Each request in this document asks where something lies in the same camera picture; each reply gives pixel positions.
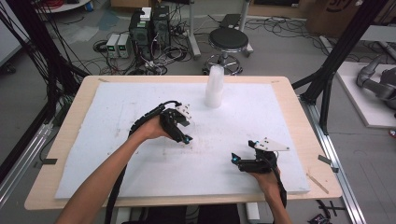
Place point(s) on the black metal frame post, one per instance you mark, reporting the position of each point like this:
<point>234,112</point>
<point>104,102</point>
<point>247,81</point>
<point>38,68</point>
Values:
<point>339,53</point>
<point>37,40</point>

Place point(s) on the grey power supply unit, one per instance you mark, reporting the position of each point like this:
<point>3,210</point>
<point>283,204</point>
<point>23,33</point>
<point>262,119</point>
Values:
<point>124,46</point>
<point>112,45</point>

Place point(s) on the grey metal table leg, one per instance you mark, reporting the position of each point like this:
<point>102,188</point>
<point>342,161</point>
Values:
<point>193,31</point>
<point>246,28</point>

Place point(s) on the single clear cup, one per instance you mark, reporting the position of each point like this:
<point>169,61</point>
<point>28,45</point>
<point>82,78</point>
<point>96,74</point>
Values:
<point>193,130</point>

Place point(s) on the black tape strip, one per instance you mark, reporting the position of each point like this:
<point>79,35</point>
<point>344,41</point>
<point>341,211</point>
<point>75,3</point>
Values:
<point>327,161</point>
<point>49,161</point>

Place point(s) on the white foam sheet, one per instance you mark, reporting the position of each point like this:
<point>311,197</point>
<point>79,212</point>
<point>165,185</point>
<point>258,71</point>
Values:
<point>155,161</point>

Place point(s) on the black computer tower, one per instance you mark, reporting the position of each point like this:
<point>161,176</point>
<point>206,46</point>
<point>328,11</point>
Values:
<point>140,34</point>
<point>161,26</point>

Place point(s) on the white platform board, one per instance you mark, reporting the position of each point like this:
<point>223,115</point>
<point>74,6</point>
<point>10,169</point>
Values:
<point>367,109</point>

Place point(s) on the cardboard box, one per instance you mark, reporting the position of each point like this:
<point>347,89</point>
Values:
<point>336,15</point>

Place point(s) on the aluminium floor rail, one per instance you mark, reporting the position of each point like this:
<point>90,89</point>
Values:
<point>21,168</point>
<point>336,155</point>

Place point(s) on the light wooden table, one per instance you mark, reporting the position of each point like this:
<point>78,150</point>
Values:
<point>311,130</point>

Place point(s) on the black round stool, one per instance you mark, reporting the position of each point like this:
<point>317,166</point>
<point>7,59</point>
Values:
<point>229,39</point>

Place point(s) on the thin wooden stick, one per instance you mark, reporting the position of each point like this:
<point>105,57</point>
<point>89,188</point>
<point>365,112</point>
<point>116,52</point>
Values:
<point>317,183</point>

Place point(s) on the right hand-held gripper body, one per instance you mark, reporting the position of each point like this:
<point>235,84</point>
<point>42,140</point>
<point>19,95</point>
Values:
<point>261,163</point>

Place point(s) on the person's left hand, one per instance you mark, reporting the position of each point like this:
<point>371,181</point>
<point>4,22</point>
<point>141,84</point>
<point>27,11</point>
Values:
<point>152,129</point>

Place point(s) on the stack of white plastic cups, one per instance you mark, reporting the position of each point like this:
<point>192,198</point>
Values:
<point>214,87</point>

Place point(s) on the person's right hand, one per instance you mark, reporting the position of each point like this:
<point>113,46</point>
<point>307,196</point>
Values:
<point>269,182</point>

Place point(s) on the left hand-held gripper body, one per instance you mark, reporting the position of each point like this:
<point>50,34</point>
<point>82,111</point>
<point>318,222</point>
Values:
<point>171,123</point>

